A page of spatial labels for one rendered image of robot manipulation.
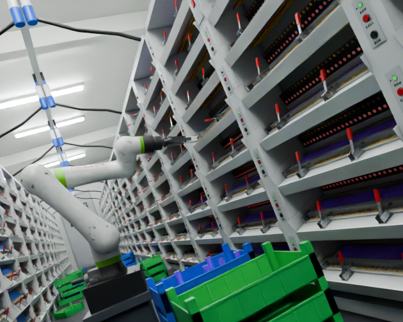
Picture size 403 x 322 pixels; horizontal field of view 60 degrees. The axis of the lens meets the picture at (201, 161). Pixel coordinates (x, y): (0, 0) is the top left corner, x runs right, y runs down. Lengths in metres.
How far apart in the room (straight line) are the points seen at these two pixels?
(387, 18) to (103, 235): 1.29
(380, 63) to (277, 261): 0.54
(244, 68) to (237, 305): 1.03
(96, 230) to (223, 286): 0.82
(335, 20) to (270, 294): 0.69
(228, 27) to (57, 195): 1.02
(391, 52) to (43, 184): 1.35
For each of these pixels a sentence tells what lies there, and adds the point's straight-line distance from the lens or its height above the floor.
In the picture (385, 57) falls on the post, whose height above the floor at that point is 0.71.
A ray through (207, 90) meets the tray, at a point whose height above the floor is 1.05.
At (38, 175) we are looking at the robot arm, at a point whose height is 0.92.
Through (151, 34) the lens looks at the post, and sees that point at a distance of 2.31.
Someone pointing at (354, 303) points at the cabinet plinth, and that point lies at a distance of 1.44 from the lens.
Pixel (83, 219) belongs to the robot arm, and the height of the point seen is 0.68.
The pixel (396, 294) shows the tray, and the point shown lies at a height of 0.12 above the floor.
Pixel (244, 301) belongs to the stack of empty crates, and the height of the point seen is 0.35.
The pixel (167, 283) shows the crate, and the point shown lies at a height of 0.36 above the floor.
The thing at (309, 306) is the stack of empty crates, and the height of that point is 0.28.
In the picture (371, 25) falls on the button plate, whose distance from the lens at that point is 0.94.
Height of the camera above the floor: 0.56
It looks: 6 degrees up
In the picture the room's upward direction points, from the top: 22 degrees counter-clockwise
